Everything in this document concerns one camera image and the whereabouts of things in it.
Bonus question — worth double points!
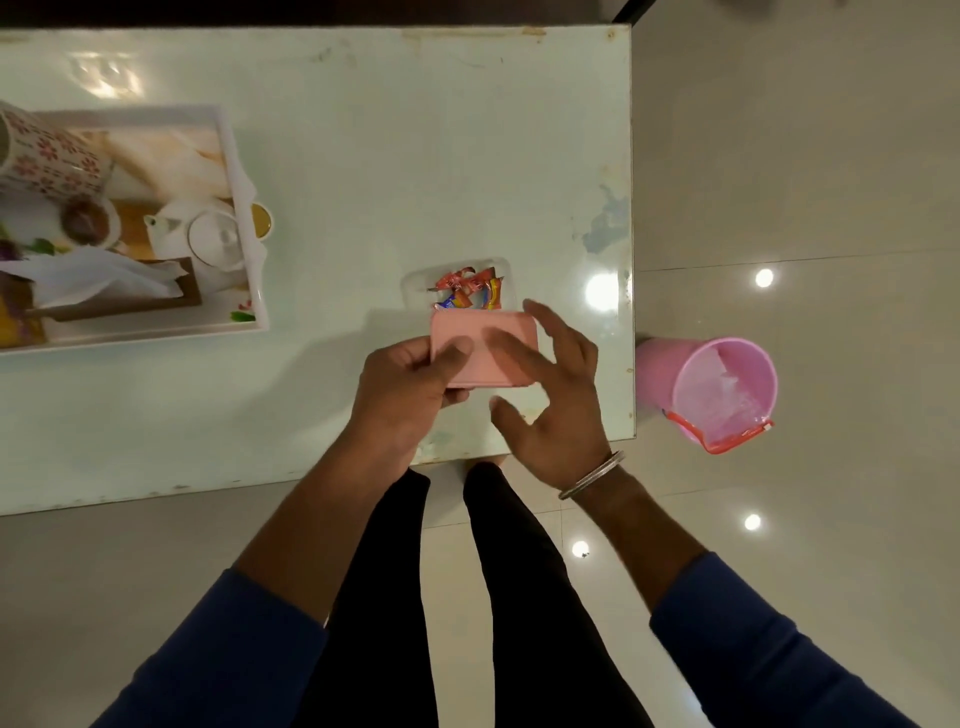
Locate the person's left hand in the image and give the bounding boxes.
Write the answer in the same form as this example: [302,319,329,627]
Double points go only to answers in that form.
[350,335,476,453]

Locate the person's right hand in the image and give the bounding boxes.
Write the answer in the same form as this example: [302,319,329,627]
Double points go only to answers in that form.
[488,298,613,493]

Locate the pink container lid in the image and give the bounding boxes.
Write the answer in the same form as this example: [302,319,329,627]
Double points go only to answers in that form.
[428,308,542,391]

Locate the clear red-sealed zip bag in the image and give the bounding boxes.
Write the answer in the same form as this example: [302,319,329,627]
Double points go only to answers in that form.
[662,347,776,457]

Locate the white leaf print tray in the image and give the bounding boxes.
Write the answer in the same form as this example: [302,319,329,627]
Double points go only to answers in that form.
[0,104,276,358]

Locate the brown wooden napkin holder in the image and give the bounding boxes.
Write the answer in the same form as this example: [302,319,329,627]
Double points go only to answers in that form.
[20,256,205,325]

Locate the white paper napkins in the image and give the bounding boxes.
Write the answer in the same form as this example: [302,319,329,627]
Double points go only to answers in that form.
[0,245,190,311]

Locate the red yellow snack packet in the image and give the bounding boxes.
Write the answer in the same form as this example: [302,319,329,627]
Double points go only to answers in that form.
[0,290,48,352]

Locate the floral mug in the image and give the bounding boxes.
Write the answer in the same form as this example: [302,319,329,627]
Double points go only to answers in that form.
[0,100,116,204]

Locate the person's right forearm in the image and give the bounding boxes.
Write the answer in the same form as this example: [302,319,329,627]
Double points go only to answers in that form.
[568,466,922,728]

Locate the person's left forearm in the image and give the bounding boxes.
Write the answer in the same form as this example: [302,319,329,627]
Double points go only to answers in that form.
[92,423,425,728]

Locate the person's right leg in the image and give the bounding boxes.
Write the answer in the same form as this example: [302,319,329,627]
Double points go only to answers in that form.
[461,460,655,728]

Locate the person's leg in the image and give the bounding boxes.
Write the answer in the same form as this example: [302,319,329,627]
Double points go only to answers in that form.
[461,460,655,728]
[294,467,441,728]

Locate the person's left leg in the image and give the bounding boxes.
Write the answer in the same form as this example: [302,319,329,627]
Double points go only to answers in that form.
[294,467,441,728]

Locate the silver bangle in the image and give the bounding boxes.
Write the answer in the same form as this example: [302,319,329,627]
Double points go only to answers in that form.
[556,449,627,502]

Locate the pink plastic bin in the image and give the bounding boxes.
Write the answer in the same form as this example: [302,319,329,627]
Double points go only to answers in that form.
[635,335,780,457]

